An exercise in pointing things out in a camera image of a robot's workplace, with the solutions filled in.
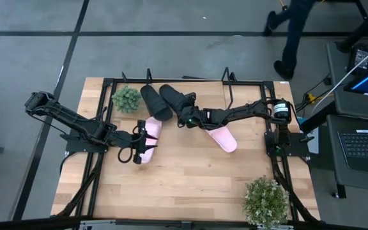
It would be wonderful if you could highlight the black power adapter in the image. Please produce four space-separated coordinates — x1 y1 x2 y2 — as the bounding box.
346 43 368 76

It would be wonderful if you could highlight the black foam slide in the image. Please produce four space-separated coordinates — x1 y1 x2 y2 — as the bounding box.
158 84 198 118
139 84 174 122

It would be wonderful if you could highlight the person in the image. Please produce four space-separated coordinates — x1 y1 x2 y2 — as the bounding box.
263 0 319 81

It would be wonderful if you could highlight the black stand base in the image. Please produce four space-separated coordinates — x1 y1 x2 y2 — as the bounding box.
335 0 368 54

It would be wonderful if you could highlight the grey desk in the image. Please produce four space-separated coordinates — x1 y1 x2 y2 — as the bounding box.
326 114 368 199
325 40 368 116

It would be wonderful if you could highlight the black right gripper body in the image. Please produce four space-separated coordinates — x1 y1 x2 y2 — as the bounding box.
177 105 211 129

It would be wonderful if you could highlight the black aluminium table frame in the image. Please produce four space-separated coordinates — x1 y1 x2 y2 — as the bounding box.
51 76 321 224

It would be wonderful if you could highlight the black laptop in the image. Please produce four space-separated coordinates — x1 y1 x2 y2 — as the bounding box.
336 128 368 176

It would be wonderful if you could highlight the black metal wooden shoe shelf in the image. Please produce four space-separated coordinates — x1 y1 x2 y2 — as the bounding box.
116 66 238 123

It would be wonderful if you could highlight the pink foam slide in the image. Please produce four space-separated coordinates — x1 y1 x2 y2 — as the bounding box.
204 125 238 154
139 116 163 165

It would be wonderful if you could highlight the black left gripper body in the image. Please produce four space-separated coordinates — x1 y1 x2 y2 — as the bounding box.
117 119 147 165

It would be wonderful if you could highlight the green plant in patterned pot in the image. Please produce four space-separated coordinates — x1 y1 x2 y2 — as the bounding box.
111 84 143 114

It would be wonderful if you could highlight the white cable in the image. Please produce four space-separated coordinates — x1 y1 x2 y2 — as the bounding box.
311 38 368 113

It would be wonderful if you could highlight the black rig crossbeam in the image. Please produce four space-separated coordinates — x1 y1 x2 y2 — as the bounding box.
0 217 368 230

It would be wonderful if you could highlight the white-flowered plant in dark pot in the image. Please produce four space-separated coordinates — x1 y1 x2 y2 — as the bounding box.
241 174 291 230

